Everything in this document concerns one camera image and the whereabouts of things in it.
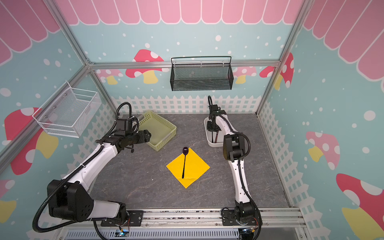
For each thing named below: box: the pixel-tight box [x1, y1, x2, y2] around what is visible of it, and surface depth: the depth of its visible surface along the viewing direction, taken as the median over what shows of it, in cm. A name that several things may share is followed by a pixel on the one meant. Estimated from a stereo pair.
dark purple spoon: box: [182, 146, 189, 179], surface depth 99 cm
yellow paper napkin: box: [166, 147, 211, 189], surface depth 94 cm
